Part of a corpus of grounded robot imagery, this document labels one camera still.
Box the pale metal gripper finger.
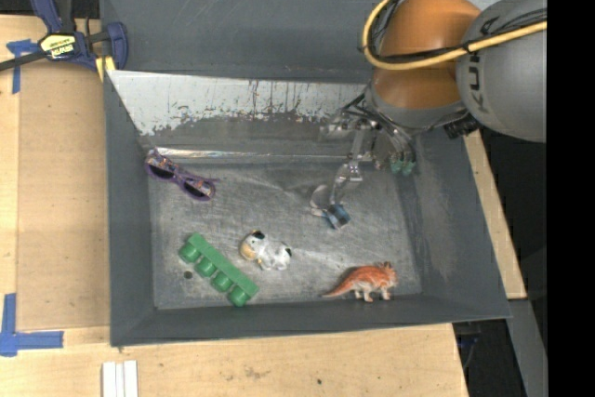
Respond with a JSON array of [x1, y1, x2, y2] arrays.
[[309, 183, 333, 217], [330, 161, 365, 208]]

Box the small blue and black clip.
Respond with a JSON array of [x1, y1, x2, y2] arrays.
[[324, 204, 351, 231]]

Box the grey metal bin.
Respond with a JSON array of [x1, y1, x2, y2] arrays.
[[97, 0, 514, 348]]

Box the white and black toy cow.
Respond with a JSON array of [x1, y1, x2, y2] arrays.
[[238, 229, 294, 272]]

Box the orange toy dinosaur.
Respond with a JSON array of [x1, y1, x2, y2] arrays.
[[321, 260, 400, 304]]

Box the green toy block with pegs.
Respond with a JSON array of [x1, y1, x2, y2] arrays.
[[177, 232, 260, 309]]

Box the purple sunglasses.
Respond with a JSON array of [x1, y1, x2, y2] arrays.
[[143, 147, 220, 203]]

